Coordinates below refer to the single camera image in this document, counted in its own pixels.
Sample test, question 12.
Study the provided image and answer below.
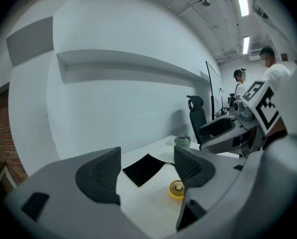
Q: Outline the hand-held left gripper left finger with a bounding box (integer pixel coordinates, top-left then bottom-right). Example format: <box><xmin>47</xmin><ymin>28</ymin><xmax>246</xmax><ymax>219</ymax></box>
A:
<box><xmin>3</xmin><ymin>147</ymin><xmax>165</xmax><ymax>239</ymax></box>

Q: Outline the pale green round container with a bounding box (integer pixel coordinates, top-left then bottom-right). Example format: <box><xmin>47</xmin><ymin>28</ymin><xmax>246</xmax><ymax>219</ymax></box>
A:
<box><xmin>174</xmin><ymin>135</ymin><xmax>191</xmax><ymax>149</ymax></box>

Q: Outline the black cloth mat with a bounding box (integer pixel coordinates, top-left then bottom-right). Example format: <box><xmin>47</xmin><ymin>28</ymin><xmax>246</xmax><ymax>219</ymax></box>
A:
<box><xmin>122</xmin><ymin>153</ymin><xmax>166</xmax><ymax>188</ymax></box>

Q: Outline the short ceiling tube light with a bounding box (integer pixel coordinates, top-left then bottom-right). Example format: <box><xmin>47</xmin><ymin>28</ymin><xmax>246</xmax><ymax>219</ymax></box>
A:
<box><xmin>242</xmin><ymin>35</ymin><xmax>250</xmax><ymax>55</ymax></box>

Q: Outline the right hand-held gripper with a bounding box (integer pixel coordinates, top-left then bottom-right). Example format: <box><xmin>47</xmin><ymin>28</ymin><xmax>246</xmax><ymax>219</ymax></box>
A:
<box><xmin>197</xmin><ymin>80</ymin><xmax>288</xmax><ymax>157</ymax></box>

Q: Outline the small yellow fan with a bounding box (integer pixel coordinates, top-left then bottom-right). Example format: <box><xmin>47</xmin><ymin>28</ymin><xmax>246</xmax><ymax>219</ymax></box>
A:
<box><xmin>167</xmin><ymin>180</ymin><xmax>186</xmax><ymax>199</ymax></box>

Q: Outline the large black-framed screen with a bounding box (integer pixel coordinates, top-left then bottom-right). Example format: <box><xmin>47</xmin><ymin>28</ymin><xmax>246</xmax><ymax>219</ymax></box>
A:
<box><xmin>205</xmin><ymin>60</ymin><xmax>222</xmax><ymax>120</ymax></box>

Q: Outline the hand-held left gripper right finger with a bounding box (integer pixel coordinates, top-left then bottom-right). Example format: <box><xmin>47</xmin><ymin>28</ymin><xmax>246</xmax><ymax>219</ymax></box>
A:
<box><xmin>173</xmin><ymin>145</ymin><xmax>247</xmax><ymax>232</ymax></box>

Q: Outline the black office chair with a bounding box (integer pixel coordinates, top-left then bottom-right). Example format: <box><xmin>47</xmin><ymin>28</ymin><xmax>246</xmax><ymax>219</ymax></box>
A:
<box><xmin>186</xmin><ymin>95</ymin><xmax>212</xmax><ymax>145</ymax></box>

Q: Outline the white air conditioner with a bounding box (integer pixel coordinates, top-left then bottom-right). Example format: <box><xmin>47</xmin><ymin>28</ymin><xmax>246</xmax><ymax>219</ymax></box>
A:
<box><xmin>247</xmin><ymin>49</ymin><xmax>262</xmax><ymax>61</ymax></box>

